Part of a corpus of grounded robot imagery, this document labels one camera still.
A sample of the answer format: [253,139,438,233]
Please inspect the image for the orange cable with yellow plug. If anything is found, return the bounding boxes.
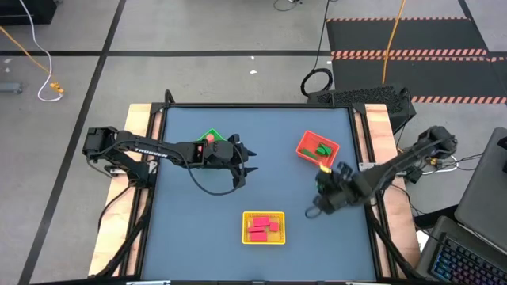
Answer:
[0,25,65,95]

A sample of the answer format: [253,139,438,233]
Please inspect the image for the yellow plastic basket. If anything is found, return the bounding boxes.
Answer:
[241,211,287,246]

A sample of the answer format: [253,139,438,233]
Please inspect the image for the grey bar on floor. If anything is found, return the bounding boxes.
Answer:
[0,82,24,95]

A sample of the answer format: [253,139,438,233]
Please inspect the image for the black table frame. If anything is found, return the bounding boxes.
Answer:
[130,101,387,285]

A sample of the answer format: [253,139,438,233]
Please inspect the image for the grey closed laptop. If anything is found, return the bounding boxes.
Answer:
[454,126,507,253]

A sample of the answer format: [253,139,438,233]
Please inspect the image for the wooden side board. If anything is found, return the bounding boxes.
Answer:
[87,103,159,277]
[354,103,421,274]

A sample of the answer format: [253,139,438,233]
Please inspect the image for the black coiled floor cable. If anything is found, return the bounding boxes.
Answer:
[299,0,334,98]

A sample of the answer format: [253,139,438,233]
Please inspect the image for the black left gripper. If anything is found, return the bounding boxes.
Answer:
[204,133,260,189]

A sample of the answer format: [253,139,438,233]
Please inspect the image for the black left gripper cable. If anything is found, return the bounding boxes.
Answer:
[185,156,243,197]

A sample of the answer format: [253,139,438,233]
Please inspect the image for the green plastic basket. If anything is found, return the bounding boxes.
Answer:
[196,127,228,144]

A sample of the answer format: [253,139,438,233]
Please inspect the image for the white floor cable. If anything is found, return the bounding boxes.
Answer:
[18,0,64,103]

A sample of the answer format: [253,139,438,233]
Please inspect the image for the laptop with backlit keyboard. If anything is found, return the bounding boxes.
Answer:
[415,215,507,285]

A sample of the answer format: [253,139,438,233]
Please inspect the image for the black mesh computer case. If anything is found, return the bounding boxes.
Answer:
[307,85,417,135]

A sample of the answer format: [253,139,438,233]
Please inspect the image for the yellow floor cable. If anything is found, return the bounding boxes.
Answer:
[381,0,408,86]

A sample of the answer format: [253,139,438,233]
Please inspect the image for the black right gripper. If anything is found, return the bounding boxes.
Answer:
[314,161,360,217]

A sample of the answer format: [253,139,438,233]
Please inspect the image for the black box on floor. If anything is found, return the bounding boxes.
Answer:
[0,0,59,25]

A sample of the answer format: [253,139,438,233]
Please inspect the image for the black mat with striped edges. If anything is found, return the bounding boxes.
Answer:
[325,16,507,106]

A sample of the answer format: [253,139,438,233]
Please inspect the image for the orange plastic basket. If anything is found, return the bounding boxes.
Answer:
[295,130,341,168]

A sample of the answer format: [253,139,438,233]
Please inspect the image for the black cable loop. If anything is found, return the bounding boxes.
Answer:
[273,0,304,12]

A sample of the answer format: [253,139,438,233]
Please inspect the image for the white cable loop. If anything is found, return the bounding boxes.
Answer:
[421,152,460,176]

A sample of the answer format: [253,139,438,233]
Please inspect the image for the black diagonal frame strut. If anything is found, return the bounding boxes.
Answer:
[364,193,421,280]
[94,193,154,278]

